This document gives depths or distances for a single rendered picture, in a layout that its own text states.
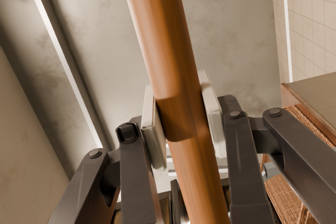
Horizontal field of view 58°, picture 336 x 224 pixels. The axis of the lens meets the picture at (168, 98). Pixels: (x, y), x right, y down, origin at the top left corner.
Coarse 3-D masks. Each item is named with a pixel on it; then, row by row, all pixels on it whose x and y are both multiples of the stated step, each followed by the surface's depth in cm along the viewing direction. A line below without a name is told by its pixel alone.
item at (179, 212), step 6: (174, 180) 199; (174, 186) 194; (174, 192) 189; (180, 192) 197; (174, 198) 184; (180, 198) 190; (180, 204) 183; (180, 210) 177; (186, 210) 193; (180, 216) 172; (186, 216) 187; (180, 222) 166; (186, 222) 180
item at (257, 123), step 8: (224, 96) 19; (232, 96) 18; (224, 104) 18; (232, 104) 18; (224, 112) 17; (256, 120) 15; (256, 128) 15; (264, 128) 14; (256, 136) 15; (264, 136) 15; (272, 136) 14; (256, 144) 15; (264, 144) 15; (272, 144) 15; (280, 144) 14; (264, 152) 15; (272, 152) 15; (280, 152) 15
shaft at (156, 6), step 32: (128, 0) 16; (160, 0) 16; (160, 32) 16; (160, 64) 17; (192, 64) 18; (160, 96) 18; (192, 96) 18; (192, 128) 19; (192, 160) 20; (192, 192) 21
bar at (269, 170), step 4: (332, 148) 123; (264, 164) 124; (268, 164) 124; (272, 164) 123; (264, 168) 122; (268, 168) 121; (272, 168) 121; (276, 168) 122; (264, 172) 124; (268, 172) 122; (272, 172) 122; (276, 172) 122; (264, 176) 124; (268, 176) 125; (272, 176) 125; (264, 180) 125; (228, 212) 134; (228, 216) 132
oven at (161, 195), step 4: (224, 180) 209; (224, 184) 205; (228, 184) 205; (224, 188) 206; (160, 192) 214; (164, 192) 213; (168, 192) 212; (160, 196) 210; (164, 196) 209; (268, 200) 184; (116, 204) 214; (120, 204) 213; (116, 208) 210; (120, 208) 210; (272, 208) 178; (272, 212) 175; (276, 216) 172; (276, 220) 170
